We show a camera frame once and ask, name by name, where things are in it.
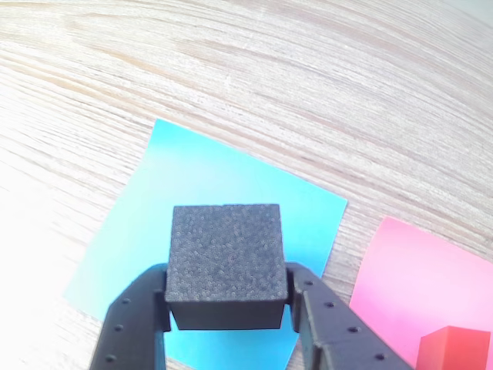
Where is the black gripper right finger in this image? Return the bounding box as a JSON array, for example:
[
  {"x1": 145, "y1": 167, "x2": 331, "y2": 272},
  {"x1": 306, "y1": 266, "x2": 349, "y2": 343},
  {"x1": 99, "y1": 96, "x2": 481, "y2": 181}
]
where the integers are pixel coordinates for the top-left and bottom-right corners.
[{"x1": 287, "y1": 261, "x2": 416, "y2": 370}]

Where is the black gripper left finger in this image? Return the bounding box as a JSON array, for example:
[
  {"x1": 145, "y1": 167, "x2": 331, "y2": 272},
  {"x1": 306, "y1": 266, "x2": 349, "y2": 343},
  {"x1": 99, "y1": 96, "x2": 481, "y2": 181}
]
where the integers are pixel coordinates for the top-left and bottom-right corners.
[{"x1": 89, "y1": 264, "x2": 173, "y2": 370}]

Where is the small red cube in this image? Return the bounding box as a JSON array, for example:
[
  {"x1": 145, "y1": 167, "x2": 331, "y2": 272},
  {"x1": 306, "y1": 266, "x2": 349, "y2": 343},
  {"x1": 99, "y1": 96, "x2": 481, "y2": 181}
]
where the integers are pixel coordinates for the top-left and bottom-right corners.
[{"x1": 415, "y1": 325, "x2": 492, "y2": 370}]

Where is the small black cube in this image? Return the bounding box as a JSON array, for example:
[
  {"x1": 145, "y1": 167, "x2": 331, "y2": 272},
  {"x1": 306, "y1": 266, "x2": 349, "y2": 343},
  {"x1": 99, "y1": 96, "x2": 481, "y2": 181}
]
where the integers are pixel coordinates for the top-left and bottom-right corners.
[{"x1": 164, "y1": 203, "x2": 290, "y2": 331}]

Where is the pink paper sheet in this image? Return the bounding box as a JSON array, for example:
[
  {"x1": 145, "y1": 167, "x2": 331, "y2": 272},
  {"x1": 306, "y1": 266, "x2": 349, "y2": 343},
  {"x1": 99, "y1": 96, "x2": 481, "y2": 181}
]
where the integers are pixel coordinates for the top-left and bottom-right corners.
[{"x1": 349, "y1": 215, "x2": 493, "y2": 370}]

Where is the blue paper sheet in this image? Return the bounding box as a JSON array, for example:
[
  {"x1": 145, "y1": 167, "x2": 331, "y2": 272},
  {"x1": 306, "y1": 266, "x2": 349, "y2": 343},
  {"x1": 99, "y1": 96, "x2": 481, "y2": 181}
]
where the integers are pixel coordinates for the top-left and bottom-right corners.
[{"x1": 63, "y1": 118, "x2": 349, "y2": 370}]

